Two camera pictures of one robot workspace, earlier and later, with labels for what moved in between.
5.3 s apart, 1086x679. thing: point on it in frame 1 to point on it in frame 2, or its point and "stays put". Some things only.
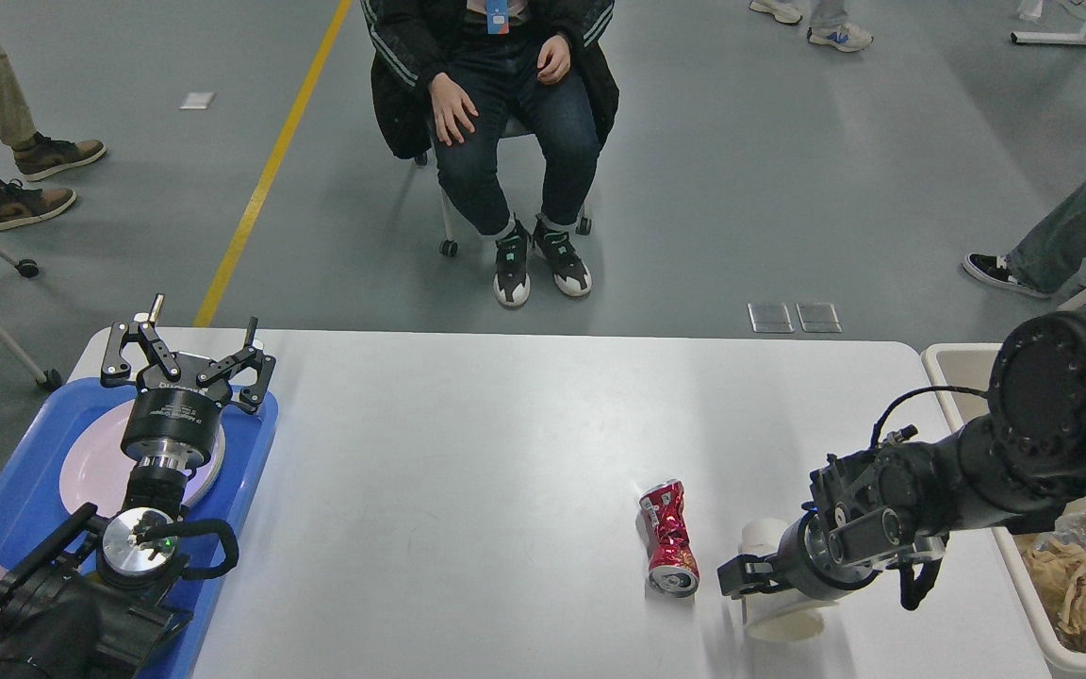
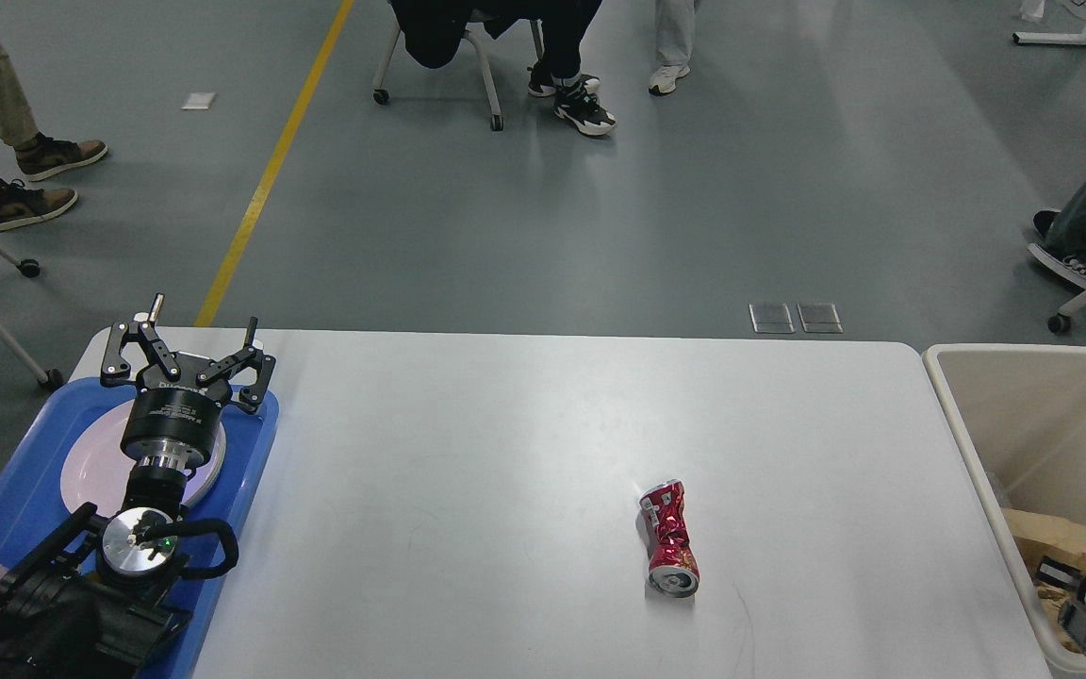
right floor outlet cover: [818, 318] stays put
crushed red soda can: [674, 570] stays put
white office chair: [514, 126] to [381, 94]
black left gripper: [175, 419] stays put
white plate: [94, 468] stays put
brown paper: [1060, 567] to [1051, 601]
